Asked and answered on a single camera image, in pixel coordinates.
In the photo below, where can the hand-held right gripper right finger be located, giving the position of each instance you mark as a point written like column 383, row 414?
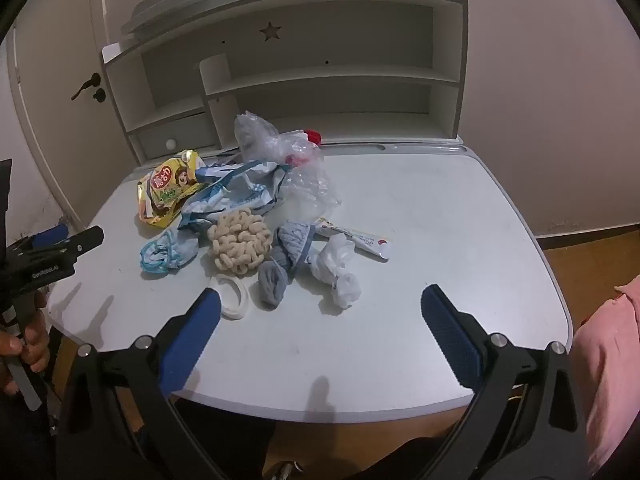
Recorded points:
column 450, row 340

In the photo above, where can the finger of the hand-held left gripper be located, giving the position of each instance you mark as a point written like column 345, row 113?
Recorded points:
column 85, row 240
column 50, row 235

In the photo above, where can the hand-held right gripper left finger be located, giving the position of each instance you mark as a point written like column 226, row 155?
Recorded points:
column 192, row 345

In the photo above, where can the light blue cloth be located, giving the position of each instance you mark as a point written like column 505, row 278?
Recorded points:
column 167, row 255

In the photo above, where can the yellow snack packet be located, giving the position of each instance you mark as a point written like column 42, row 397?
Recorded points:
column 167, row 185

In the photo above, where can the white squeezed tube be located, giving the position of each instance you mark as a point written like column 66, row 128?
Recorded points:
column 367, row 245

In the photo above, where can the grey blue sock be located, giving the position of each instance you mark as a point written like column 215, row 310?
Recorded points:
column 285, row 255

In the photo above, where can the white cloth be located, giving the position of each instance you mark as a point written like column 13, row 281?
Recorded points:
column 335, row 265

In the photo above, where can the paper trash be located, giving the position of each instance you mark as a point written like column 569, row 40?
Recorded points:
column 225, row 195

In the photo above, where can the clear plastic bag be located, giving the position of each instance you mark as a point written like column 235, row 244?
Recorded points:
column 305, row 180

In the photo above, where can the red bottle cap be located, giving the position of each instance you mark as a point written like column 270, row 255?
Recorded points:
column 313, row 136

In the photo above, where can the person's left hand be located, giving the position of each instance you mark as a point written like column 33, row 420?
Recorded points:
column 37, row 340

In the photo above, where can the white round drawer knob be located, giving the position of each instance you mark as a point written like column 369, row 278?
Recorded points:
column 171, row 144

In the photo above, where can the dark door lock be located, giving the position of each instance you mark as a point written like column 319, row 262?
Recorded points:
column 100, row 94

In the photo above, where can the white hutch drawer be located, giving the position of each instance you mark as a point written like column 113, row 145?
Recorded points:
column 185, row 130

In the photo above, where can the cream door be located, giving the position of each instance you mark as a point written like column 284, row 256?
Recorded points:
column 55, row 50

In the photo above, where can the white loose shelf board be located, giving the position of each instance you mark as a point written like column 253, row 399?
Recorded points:
column 170, row 5

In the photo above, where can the white desk hutch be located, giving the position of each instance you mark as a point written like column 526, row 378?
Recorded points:
column 325, row 30

